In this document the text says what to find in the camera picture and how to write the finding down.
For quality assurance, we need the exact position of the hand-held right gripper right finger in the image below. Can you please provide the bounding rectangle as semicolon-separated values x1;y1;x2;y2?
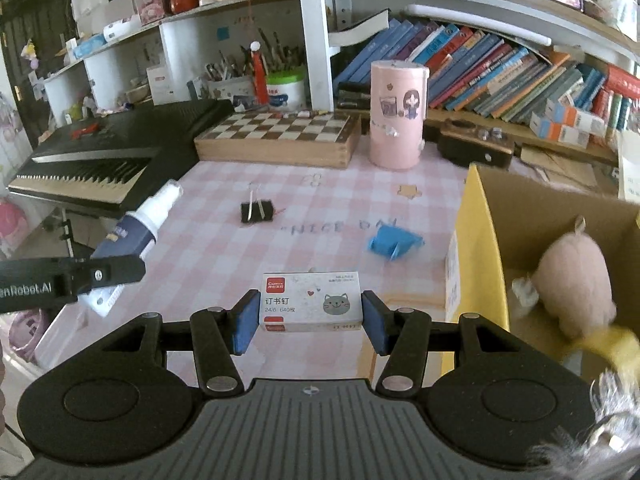
361;290;526;396

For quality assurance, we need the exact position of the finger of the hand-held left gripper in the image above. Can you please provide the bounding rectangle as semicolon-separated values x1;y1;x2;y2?
65;254;147;297

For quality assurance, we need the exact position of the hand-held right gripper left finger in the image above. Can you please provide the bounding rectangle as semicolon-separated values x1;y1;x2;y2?
102;287;262;393

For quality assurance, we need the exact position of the blue white spray bottle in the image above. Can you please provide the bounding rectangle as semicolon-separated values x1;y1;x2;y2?
80;179;185;317

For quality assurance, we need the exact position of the white staples box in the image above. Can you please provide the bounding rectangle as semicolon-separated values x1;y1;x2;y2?
259;271;365;333

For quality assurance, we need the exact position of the pink plush toy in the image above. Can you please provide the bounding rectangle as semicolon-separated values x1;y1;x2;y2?
530;216;618;341

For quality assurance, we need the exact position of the cardboard box with yellow edges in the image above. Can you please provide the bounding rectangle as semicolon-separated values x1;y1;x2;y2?
445;162;640;411

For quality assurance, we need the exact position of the pink checked desktop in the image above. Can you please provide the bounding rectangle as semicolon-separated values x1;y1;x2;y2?
37;157;473;391

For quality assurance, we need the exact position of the black keyboard stand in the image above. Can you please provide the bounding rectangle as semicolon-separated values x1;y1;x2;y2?
47;205;96;261

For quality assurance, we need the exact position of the black binder clip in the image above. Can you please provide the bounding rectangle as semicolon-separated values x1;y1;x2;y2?
240;182;276;223

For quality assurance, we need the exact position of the black electronic keyboard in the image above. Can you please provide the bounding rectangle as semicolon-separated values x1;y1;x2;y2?
7;99;236;218

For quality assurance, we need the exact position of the pink cylindrical canister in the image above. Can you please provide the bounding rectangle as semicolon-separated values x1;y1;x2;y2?
369;59;431;170

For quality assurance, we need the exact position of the wooden chessboard box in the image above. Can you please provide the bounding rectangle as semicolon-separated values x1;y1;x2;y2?
194;111;362;170

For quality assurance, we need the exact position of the white box with red label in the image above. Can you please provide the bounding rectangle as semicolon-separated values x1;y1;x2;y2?
146;65;173;106

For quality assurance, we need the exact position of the black wooden box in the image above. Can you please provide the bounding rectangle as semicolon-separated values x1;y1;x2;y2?
437;119;516;170

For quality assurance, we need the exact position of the blue tissue pack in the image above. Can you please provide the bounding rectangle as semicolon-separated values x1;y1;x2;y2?
72;35;108;58

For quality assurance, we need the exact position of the holder full of pencils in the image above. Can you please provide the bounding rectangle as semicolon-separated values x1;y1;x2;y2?
202;45;256;101

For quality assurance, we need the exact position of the white jar with green lid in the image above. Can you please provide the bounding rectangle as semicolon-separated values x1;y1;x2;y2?
266;71;307;111

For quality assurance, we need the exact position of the yellow soft toy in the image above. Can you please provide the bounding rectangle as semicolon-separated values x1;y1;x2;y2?
575;325;640;376

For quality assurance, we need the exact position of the white tissue pack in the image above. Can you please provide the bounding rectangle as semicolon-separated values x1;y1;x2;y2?
103;17;141;43

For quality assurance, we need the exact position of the brown cardboard sheet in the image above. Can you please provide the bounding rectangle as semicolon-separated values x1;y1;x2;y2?
520;142;601;186

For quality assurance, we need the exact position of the red tassel ornament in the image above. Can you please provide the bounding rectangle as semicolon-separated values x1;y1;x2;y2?
250;40;268;106

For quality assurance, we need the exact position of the grey fluffy toy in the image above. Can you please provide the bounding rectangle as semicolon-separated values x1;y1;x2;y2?
530;370;640;480

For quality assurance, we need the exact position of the orange white carton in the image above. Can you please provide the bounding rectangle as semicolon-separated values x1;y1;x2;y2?
530;112;591;148
545;97;608;136

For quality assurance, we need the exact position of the pink printed box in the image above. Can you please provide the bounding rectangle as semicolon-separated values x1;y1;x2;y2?
135;0;166;26

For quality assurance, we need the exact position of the long row of leaning books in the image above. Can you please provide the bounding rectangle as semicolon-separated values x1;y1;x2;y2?
332;10;640;146

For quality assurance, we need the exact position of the white paper stack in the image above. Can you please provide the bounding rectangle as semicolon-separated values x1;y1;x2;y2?
617;130;640;203

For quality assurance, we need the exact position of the white wooden bookshelf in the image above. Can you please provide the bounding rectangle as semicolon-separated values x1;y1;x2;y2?
42;0;640;161

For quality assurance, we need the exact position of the white light bar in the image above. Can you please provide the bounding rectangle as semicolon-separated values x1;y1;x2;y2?
405;4;551;46

